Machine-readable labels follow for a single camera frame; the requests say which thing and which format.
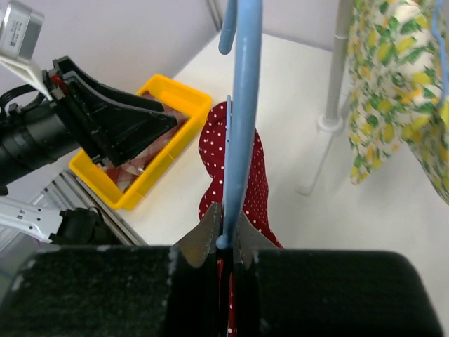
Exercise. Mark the red plaid cloth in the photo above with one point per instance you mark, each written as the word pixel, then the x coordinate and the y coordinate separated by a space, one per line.
pixel 125 175

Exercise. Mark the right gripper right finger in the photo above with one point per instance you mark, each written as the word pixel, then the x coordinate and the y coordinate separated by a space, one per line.
pixel 247 242

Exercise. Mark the aluminium mounting rail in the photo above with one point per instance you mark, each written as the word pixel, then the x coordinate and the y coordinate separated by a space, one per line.
pixel 77 203

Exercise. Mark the yellow plastic tray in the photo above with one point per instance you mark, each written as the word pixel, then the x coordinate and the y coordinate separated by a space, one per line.
pixel 192 103

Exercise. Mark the red polka dot skirt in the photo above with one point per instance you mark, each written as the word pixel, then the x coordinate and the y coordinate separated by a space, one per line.
pixel 255 206

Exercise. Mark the lemon print skirt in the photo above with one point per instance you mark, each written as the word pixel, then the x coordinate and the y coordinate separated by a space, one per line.
pixel 396 84

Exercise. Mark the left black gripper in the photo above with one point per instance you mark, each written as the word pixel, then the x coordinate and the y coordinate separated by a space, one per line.
pixel 109 124

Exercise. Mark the blue wire hanger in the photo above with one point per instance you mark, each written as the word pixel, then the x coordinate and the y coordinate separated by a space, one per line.
pixel 441 51
pixel 242 30

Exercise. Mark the clothes rack metal white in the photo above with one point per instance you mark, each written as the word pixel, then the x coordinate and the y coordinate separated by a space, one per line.
pixel 330 124

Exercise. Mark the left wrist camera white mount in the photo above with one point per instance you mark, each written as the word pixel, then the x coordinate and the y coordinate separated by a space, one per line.
pixel 20 29

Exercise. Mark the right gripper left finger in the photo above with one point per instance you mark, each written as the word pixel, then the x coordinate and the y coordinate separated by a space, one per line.
pixel 196 291

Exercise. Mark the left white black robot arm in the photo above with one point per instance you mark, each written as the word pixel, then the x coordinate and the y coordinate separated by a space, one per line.
pixel 30 130

